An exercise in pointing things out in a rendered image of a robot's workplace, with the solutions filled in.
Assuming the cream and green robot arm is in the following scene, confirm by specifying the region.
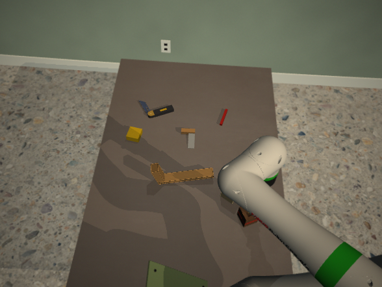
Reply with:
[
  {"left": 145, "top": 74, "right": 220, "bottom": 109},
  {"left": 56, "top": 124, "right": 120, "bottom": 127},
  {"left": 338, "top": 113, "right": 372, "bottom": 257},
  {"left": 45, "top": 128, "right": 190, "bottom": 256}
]
[{"left": 218, "top": 136, "right": 382, "bottom": 287}]

